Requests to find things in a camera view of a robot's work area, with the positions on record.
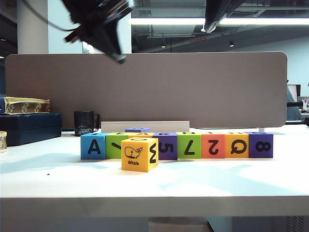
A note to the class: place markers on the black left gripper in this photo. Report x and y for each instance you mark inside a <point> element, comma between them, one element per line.
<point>96,17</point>

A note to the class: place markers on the black mug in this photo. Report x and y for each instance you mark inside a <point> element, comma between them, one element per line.
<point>83,120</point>

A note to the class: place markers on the yellow letter Q block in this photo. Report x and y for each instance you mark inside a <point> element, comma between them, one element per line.
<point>228,154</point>

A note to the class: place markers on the yellow whale letter W block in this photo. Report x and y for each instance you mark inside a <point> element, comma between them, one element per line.
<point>135,168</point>

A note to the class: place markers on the yellow foam block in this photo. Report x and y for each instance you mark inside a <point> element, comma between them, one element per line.
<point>150,136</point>

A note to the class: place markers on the red ceiling sign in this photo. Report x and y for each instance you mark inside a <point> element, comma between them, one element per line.
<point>198,40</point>

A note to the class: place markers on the purple foam block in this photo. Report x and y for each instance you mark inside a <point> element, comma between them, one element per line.
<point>130,130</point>

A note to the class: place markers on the dark blue case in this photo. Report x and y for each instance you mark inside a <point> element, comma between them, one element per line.
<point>29,128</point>

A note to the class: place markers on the blue letter A block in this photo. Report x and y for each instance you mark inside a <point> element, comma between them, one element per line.
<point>84,155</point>

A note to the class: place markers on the silver wall sign plate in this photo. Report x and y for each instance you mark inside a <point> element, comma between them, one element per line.
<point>88,50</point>

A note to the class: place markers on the grey desk divider panel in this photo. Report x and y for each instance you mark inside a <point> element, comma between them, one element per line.
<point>193,91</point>

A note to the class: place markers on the purple number eight block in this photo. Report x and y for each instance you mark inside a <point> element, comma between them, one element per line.
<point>252,154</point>

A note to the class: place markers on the red number two block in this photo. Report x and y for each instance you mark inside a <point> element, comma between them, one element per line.
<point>205,155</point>

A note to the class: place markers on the purple giraffe number five block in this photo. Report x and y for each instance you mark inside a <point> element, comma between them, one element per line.
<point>173,155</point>

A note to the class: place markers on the small blue box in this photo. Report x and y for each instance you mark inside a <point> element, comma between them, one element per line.
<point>2,106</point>

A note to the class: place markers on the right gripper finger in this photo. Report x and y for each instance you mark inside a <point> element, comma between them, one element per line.
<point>227,8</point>
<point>212,14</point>

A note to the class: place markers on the green seven block duck print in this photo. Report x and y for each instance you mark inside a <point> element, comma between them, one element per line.
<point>113,155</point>

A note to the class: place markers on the green number seven block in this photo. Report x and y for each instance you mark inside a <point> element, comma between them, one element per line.
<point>181,155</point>

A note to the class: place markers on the beige carved cup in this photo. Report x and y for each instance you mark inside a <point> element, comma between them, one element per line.
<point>2,142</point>

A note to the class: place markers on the white round pillar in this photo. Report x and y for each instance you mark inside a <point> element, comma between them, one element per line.
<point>32,36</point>

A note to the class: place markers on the white background monitor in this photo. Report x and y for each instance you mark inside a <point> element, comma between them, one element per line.
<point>292,93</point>

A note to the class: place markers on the gold ornate box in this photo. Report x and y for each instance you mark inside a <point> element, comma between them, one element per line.
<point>26,106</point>

